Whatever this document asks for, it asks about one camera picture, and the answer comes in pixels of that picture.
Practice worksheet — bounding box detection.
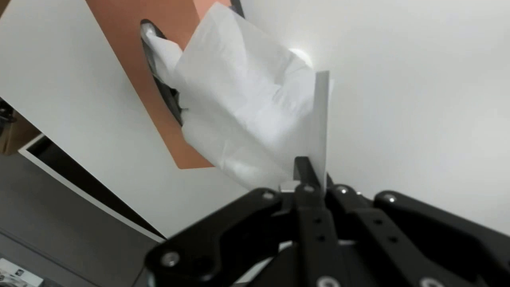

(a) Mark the orange tissue box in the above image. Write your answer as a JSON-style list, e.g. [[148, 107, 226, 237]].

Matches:
[[86, 0, 244, 170]]

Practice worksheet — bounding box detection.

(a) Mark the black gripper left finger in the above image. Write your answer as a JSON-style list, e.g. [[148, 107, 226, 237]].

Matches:
[[145, 189, 298, 287]]

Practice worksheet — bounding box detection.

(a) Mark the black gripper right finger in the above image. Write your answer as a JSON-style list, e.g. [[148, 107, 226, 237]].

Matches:
[[326, 186, 510, 287]]

